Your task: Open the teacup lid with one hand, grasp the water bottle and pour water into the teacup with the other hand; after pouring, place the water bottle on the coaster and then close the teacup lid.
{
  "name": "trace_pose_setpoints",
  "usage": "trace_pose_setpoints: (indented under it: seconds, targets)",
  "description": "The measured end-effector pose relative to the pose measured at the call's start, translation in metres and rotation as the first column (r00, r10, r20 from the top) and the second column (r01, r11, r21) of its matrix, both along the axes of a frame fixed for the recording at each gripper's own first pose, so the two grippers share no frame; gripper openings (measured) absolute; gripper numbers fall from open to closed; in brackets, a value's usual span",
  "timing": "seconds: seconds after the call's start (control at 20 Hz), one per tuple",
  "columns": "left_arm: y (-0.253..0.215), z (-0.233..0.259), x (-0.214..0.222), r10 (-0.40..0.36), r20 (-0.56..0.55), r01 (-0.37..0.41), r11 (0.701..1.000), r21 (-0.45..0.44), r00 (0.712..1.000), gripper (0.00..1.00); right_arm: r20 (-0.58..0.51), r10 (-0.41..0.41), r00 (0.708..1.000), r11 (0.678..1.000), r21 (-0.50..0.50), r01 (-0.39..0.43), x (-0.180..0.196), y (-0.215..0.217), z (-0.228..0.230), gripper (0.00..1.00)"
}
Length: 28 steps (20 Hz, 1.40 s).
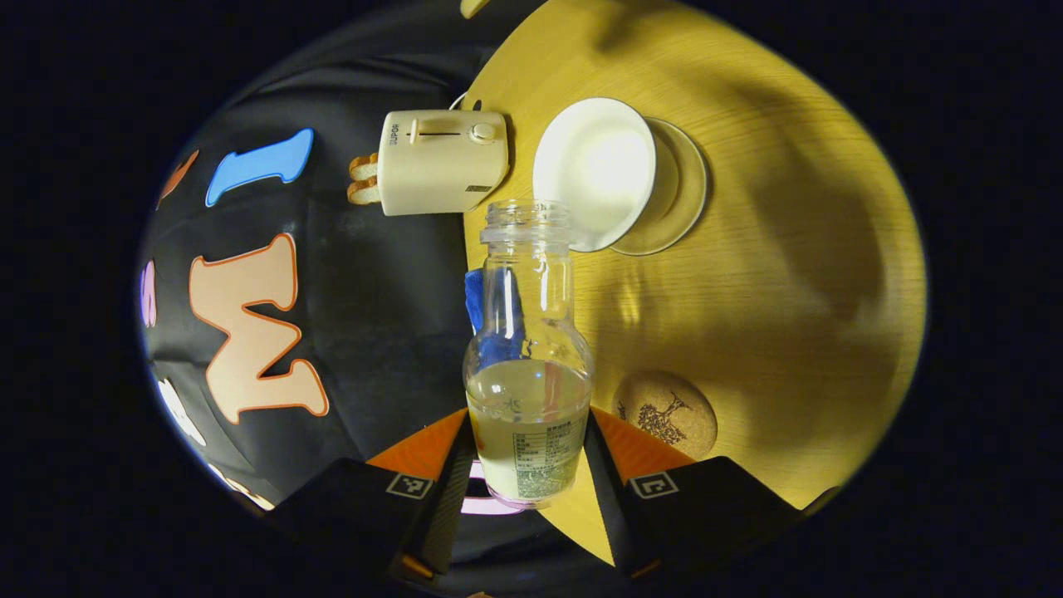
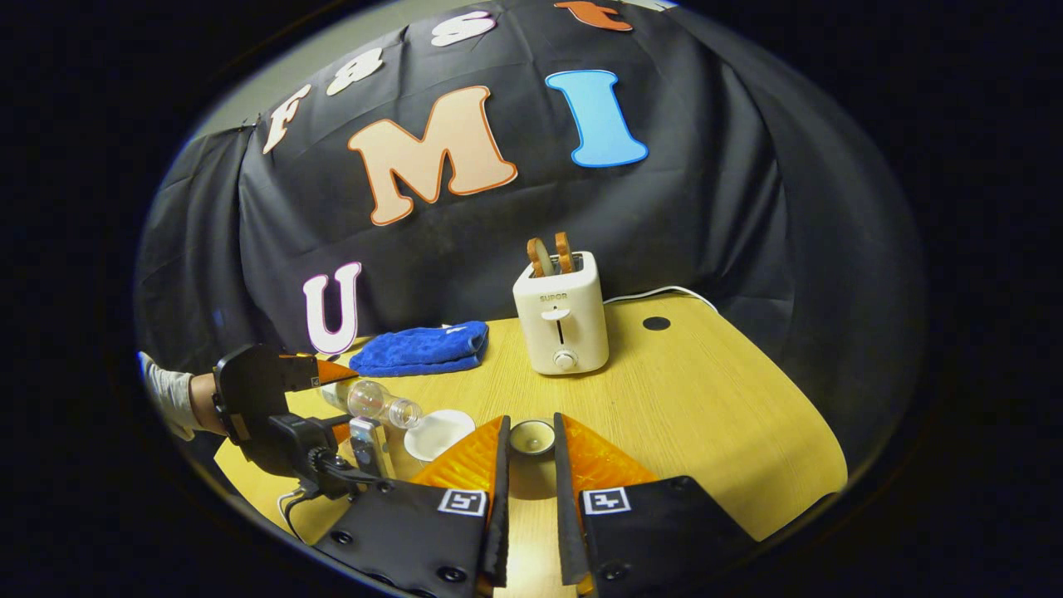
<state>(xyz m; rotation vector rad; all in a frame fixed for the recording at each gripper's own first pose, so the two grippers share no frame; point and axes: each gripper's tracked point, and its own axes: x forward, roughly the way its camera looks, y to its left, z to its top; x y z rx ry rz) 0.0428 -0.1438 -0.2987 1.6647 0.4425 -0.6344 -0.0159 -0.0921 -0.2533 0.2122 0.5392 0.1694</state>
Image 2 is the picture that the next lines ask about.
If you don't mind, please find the clear water bottle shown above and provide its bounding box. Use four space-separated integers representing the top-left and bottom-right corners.
320 378 424 430

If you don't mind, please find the blue towel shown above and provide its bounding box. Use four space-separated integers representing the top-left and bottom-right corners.
349 321 490 377

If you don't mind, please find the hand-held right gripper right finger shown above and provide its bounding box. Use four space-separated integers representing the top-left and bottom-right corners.
554 413 757 595

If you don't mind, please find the white toaster cable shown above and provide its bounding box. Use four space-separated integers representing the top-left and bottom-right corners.
604 286 719 313

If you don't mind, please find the white toaster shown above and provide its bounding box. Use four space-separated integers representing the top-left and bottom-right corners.
512 252 610 375

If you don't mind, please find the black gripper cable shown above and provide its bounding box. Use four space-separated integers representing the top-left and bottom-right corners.
277 486 321 542

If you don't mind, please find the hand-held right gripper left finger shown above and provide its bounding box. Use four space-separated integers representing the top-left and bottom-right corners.
314 415 512 597

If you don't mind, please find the white teacup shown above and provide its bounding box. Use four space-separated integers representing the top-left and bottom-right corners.
404 409 477 462

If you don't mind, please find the black backdrop cloth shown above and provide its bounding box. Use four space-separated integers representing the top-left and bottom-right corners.
133 0 927 466

